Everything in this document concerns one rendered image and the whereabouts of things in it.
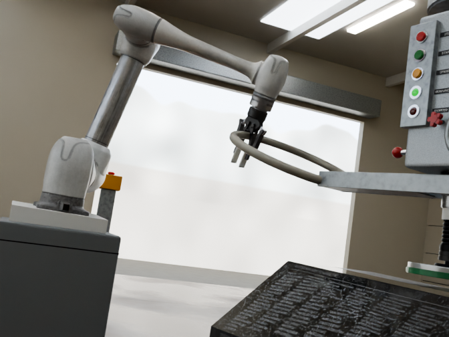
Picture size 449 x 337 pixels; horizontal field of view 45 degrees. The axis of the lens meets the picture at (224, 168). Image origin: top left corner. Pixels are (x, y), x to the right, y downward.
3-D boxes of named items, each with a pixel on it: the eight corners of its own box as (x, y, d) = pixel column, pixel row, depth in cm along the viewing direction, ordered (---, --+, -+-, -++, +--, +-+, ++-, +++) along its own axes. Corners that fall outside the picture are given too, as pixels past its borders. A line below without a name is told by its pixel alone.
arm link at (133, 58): (49, 182, 209) (65, 186, 231) (87, 198, 208) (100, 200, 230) (128, 5, 215) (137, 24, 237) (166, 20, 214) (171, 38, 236)
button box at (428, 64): (431, 127, 139) (442, 22, 142) (425, 125, 138) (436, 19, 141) (405, 129, 146) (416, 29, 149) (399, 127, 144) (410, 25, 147)
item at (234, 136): (381, 200, 190) (385, 193, 190) (278, 176, 163) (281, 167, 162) (300, 152, 229) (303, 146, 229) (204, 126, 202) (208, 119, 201)
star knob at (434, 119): (449, 129, 135) (450, 114, 135) (439, 126, 132) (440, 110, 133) (435, 130, 138) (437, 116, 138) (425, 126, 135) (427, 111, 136)
